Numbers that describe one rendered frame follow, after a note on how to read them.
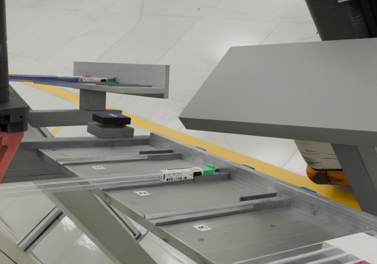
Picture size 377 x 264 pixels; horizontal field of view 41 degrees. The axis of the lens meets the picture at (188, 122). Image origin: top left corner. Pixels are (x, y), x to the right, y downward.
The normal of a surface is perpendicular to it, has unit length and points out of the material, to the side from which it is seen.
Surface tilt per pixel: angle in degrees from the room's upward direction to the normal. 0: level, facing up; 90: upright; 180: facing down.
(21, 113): 91
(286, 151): 0
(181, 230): 44
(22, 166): 90
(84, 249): 0
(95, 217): 90
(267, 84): 0
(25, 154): 90
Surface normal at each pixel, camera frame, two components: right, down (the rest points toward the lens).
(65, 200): 0.68, 0.11
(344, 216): -0.79, 0.00
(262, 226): 0.11, -0.98
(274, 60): -0.47, -0.70
